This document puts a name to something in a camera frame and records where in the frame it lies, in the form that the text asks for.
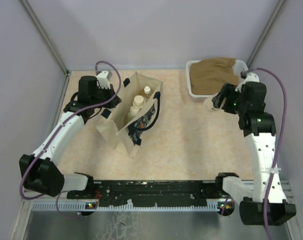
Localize white cream-capped bottle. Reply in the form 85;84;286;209
127;105;141;122

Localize beige canvas tote bag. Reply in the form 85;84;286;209
96;72;163;158

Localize green cream-capped bottle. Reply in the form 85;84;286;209
132;95;146;109

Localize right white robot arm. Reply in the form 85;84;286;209
211;81;297;226

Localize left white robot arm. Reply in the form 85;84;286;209
19;70;121;200

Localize brown folded cloth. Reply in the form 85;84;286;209
189;57;239;95

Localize white plastic basket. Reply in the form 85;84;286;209
185;57;249;102

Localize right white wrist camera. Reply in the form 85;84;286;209
235;71;260;93

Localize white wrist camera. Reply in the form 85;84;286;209
96;70;113;90
235;71;260;93

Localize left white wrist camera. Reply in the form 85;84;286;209
96;70;113;90

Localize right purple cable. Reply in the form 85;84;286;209
220;67;289;240

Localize purple cable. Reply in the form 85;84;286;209
18;60;122;220
220;67;289;240

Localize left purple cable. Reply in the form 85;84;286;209
18;60;122;220

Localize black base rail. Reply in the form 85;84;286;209
67;180;227;208

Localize white slotted cable duct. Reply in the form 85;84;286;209
31;198;224;212

